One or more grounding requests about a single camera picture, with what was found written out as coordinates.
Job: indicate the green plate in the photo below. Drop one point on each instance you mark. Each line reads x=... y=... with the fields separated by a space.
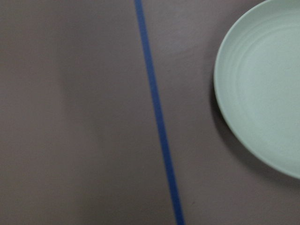
x=257 y=83

